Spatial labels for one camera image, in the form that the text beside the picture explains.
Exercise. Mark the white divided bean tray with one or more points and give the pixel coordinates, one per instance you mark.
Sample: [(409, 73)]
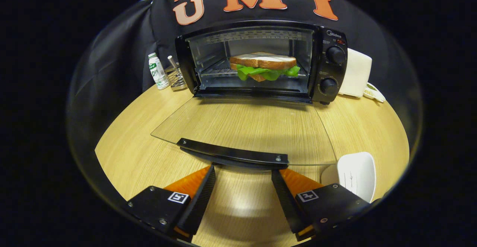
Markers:
[(374, 92)]

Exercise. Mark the white bottle green label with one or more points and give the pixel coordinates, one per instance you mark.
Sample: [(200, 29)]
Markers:
[(158, 72)]

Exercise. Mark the white plate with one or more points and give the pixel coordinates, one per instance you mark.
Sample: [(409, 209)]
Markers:
[(356, 176)]

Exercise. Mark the white toaster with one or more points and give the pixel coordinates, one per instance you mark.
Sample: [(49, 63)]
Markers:
[(356, 72)]

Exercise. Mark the black toaster oven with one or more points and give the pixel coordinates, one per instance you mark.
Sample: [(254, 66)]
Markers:
[(328, 68)]

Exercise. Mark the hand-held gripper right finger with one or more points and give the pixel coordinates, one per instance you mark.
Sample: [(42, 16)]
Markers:
[(287, 202)]

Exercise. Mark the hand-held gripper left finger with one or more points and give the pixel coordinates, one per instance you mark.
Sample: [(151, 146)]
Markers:
[(199, 198)]

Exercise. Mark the lettuce sandwich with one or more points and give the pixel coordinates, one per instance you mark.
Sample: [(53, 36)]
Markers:
[(264, 62)]

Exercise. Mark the black backdrop cloth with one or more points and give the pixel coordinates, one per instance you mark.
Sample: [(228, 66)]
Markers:
[(123, 53)]

